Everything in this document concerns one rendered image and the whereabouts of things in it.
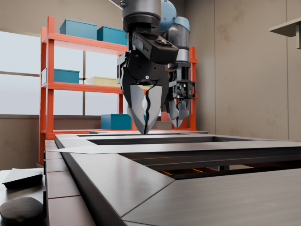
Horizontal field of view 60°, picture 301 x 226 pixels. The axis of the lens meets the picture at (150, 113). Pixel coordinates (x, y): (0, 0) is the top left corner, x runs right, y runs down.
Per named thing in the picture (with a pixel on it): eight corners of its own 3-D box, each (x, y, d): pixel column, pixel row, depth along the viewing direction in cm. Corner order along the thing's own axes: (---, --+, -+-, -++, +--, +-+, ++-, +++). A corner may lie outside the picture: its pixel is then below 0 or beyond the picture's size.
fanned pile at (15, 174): (43, 171, 126) (43, 162, 126) (42, 191, 89) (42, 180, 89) (14, 173, 121) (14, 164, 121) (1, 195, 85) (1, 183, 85)
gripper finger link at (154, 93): (150, 132, 54) (150, 88, 54) (162, 134, 48) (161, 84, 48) (135, 133, 52) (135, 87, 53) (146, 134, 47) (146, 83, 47)
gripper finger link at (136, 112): (135, 133, 52) (135, 87, 53) (146, 134, 47) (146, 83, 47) (120, 133, 51) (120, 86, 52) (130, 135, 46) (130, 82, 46)
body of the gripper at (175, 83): (175, 98, 82) (175, 60, 82) (163, 100, 90) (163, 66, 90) (196, 99, 85) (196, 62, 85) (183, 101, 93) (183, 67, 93)
